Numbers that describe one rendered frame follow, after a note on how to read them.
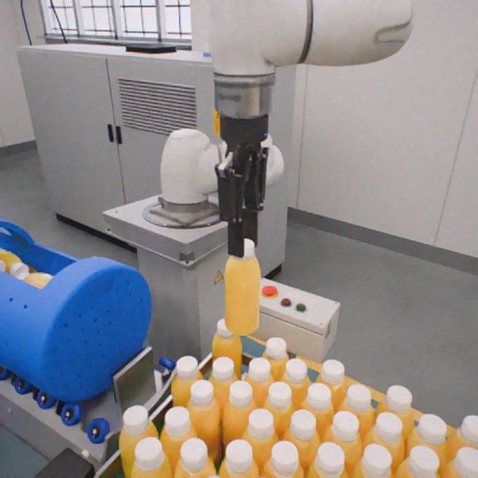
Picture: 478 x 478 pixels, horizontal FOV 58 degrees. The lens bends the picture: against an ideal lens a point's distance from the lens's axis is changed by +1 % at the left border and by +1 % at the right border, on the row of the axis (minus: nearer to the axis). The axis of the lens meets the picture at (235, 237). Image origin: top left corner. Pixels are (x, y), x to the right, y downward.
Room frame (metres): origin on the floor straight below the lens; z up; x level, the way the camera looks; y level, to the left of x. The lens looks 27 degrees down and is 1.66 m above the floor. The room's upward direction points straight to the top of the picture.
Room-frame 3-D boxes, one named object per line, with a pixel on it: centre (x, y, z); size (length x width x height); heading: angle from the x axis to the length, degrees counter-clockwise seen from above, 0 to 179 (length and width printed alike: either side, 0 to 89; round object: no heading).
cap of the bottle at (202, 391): (0.55, 0.06, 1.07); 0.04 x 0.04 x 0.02
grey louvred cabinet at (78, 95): (3.12, 0.66, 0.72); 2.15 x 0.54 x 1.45; 53
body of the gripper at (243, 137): (0.66, -0.01, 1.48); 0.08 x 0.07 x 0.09; 148
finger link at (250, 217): (0.68, -0.02, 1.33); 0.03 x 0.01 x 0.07; 58
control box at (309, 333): (0.78, -0.12, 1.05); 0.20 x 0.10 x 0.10; 58
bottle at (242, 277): (0.66, -0.01, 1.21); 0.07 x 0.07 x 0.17
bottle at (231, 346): (0.72, 0.02, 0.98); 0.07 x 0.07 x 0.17
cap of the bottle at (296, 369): (0.60, -0.11, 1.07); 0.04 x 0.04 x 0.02
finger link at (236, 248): (0.64, 0.00, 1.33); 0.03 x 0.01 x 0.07; 58
